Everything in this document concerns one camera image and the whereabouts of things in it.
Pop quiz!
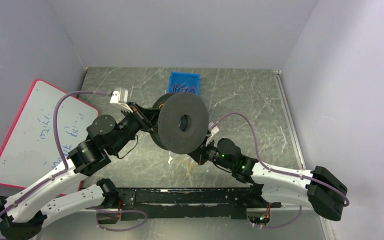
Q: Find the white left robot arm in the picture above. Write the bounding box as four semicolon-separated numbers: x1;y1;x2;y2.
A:
0;139;119;240

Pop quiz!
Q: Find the pink framed whiteboard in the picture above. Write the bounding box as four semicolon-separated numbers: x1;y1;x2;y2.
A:
0;79;99;189

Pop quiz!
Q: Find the black cable spool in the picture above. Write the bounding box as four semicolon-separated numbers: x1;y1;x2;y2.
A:
150;92;209;154

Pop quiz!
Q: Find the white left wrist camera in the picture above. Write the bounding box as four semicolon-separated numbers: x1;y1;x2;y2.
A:
109;87;129;106

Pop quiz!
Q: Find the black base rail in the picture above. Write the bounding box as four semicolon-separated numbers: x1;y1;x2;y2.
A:
98;185;282;221

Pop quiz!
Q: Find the blue plastic bin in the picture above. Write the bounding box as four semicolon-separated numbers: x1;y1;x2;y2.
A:
166;71;201;96

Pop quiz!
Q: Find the bundle of coloured wires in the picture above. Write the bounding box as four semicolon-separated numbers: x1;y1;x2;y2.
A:
172;81;198;95

